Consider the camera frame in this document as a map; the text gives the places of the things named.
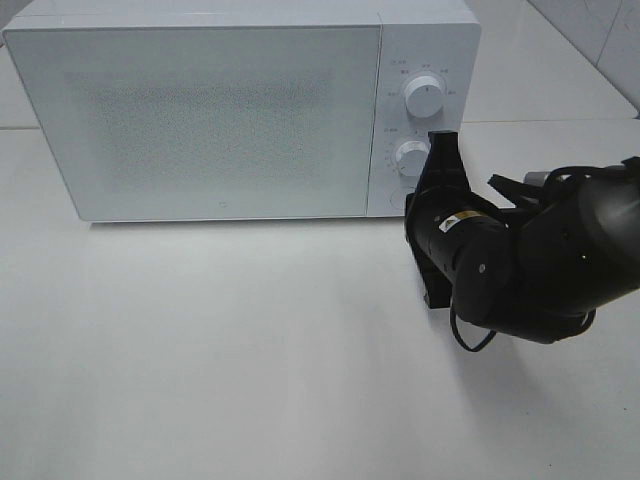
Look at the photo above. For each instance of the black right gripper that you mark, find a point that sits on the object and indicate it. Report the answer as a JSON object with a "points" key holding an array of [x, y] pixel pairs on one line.
{"points": [[449, 228]]}

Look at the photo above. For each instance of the round white door button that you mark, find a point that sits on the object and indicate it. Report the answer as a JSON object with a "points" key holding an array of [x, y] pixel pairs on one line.
{"points": [[398, 198]]}

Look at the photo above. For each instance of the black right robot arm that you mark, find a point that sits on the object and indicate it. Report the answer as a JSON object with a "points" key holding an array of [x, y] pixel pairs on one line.
{"points": [[539, 269]]}

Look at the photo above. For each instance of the upper white power knob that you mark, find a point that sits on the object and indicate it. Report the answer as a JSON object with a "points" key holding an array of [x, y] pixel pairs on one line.
{"points": [[424, 95]]}

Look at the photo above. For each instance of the white microwave oven body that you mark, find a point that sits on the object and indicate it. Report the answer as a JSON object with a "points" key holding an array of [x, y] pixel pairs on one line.
{"points": [[440, 37]]}

